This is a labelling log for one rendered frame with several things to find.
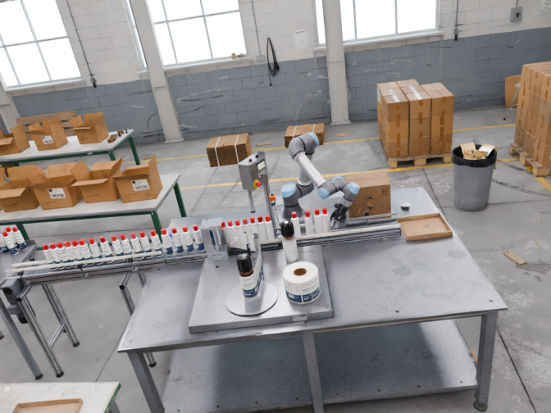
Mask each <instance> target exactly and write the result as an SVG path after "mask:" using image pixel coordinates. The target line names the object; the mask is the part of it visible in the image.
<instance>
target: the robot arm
mask: <svg viewBox="0 0 551 413"><path fill-rule="evenodd" d="M318 145H319V140H318V137H317V136H316V135H315V134H314V133H313V132H309V133H305V134H303V135H301V136H299V137H297V138H294V139H292V141H291V142H290V144H289V154H290V156H291V158H292V159H293V160H294V161H296V162H297V163H298V164H299V177H298V178H297V183H296V184H286V185H285V186H284V187H283V188H282V189H281V196H282V198H283V203H284V210H283V215H284V217H286V218H292V212H294V211H295V212H296V213H297V217H298V216H300V215H302V213H303V209H302V207H301V206H300V205H299V203H298V200H299V198H301V197H304V196H306V195H308V194H309V193H311V192H313V190H314V188H315V186H316V187H317V188H318V190H317V194H318V196H319V197H320V198H321V199H325V198H328V197H329V196H331V195H333V194H335V193H337V192H339V191H341V192H342V193H344V195H343V197H342V199H341V200H340V203H339V204H338V203H335V208H337V209H336V210H335V211H334V212H332V214H331V216H330V228H331V229H334V228H336V229H337V228H338V227H339V223H342V222H343V223H344V221H345V220H346V218H347V216H346V211H347V210H348V209H349V208H350V206H351V205H352V203H353V200H354V198H355V197H356V195H357V193H358V191H359V189H360V187H359V186H358V185H357V184H355V183H353V182H351V183H348V182H347V181H346V180H344V179H343V178H342V177H340V176H335V177H334V178H333V179H332V183H330V184H328V183H327V182H326V180H325V179H324V178H323V177H322V175H321V174H320V173H319V171H318V170H317V169H316V167H315V166H314V165H313V164H312V154H314V152H315V148H316V147H317V146H318ZM334 222H335V223H334Z"/></svg>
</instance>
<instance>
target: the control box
mask: <svg viewBox="0 0 551 413"><path fill-rule="evenodd" d="M250 158H251V159H252V161H253V162H251V163H249V162H248V159H250ZM263 159H264V161H265V157H264V156H260V157H259V158H258V159H256V158H255V155H252V156H250V157H248V158H246V159H245V160H243V161H241V162H240V163H239V164H238V167H239V174H240V178H241V183H242V187H243V190H248V191H255V190H256V189H257V188H258V187H257V186H256V183H257V182H261V186H262V185H264V183H266V182H267V181H268V177H267V173H266V174H265V175H263V176H262V177H261V178H260V179H259V178H258V173H259V172H261V171H262V170H264V169H266V163H265V167H264V168H262V169H261V170H259V171H257V163H258V162H259V161H261V160H263Z"/></svg>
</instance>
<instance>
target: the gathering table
mask: <svg viewBox="0 0 551 413"><path fill-rule="evenodd" d="M25 243H26V245H27V247H28V249H26V250H24V251H21V250H18V252H19V253H18V254H17V255H15V256H12V255H11V253H8V254H4V253H3V251H1V252H0V259H1V261H0V290H1V286H2V285H3V284H4V283H5V281H6V278H7V277H8V276H9V274H10V273H7V274H6V272H5V271H6V270H15V269H20V268H21V266H17V267H11V265H13V264H20V263H25V262H26V261H27V259H28V258H29V259H30V258H31V257H33V258H34V259H35V261H37V258H36V256H35V254H34V251H35V250H36V249H37V246H36V242H35V241H34V239H31V240H25ZM41 286H42V288H43V290H44V292H45V294H46V296H47V298H48V300H49V302H50V304H51V306H52V309H53V311H54V313H55V315H56V317H57V319H58V321H59V323H60V322H61V320H60V318H59V316H58V314H57V312H56V309H55V307H54V305H53V304H52V301H51V299H50V297H49V296H48V293H47V290H46V288H45V287H44V285H43V284H42V285H41ZM0 316H1V317H2V319H3V321H4V323H5V325H6V326H7V328H8V330H9V332H10V334H11V336H12V337H13V339H14V341H15V342H16V345H17V346H18V348H19V349H20V352H21V354H22V356H23V357H24V358H25V361H26V362H27V364H28V366H29V368H30V369H31V371H32V373H33V375H34V376H36V377H35V379H36V380H38V379H41V378H42V377H43V374H40V373H41V371H40V369H39V367H38V365H37V364H36V362H35V360H34V358H33V356H32V355H31V353H30V350H29V348H28V347H27V346H26V344H25V341H24V339H23V338H22V336H21V335H20V332H19V330H18V328H17V327H16V325H15V323H14V321H13V319H12V318H11V316H10V314H9V312H8V310H7V308H6V307H5V305H4V303H3V301H2V299H1V298H0Z"/></svg>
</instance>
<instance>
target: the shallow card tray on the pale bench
mask: <svg viewBox="0 0 551 413"><path fill-rule="evenodd" d="M83 403H84V402H83V401H82V399H81V398H65V399H56V400H47V401H39V402H20V403H17V404H18V405H17V404H16V406H15V408H14V409H13V411H12V413H80V409H81V407H82V405H83Z"/></svg>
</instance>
